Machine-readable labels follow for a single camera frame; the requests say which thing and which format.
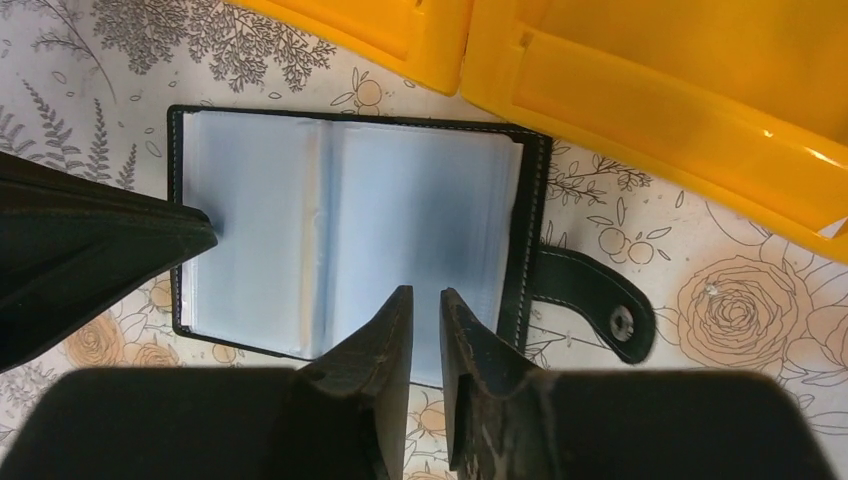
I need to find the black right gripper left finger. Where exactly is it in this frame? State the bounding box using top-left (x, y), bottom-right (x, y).
top-left (1, 286), bottom-right (413, 479)

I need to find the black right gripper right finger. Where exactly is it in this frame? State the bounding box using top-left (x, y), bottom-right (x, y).
top-left (440, 289), bottom-right (835, 479)

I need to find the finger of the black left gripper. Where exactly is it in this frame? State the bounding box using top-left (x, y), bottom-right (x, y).
top-left (1, 153), bottom-right (217, 371)

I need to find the black leather card holder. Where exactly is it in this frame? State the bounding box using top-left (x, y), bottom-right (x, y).
top-left (168, 105), bottom-right (656, 388)

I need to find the yellow plastic divided bin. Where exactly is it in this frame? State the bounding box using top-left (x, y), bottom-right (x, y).
top-left (247, 1), bottom-right (847, 262)

